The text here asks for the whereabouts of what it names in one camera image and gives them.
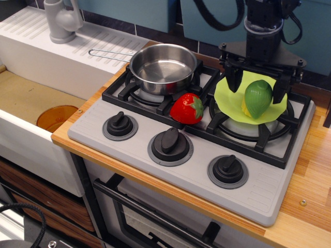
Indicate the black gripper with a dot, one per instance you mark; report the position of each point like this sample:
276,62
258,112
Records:
283,66

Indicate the black burner grate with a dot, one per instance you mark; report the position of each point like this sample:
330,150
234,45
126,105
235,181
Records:
127,94
271,142

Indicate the black right stove knob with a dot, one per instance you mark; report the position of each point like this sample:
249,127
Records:
228,172

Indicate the black stove knob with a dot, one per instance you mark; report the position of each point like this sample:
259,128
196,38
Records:
120,127
170,148
228,172

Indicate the oven door with window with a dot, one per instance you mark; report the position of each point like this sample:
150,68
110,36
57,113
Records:
171,200

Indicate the wood grain drawer front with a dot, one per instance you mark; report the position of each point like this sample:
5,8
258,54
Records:
65,213

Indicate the black oven door handle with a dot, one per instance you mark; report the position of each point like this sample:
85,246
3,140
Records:
110,188

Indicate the light green plastic plate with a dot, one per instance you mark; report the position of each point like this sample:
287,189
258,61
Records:
230,103

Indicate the black middle stove knob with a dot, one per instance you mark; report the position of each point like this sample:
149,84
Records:
170,148

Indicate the black left stove knob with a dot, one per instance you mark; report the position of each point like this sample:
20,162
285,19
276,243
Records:
120,127

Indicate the black left burner grate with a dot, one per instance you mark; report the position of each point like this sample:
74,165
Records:
127,94

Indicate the white toy sink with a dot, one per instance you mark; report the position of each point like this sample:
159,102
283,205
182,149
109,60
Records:
37,74

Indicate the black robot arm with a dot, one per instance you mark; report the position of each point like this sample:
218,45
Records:
263,51

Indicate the black right burner grate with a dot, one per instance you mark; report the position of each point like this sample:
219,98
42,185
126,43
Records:
271,142

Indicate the grey toy stove top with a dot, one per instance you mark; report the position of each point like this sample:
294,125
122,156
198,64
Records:
259,199

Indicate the grey toy faucet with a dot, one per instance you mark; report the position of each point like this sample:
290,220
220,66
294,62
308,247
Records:
63,23

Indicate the stainless steel pot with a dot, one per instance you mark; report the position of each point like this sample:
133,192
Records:
160,69

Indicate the red toy strawberry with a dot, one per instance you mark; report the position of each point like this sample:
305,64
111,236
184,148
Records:
188,109

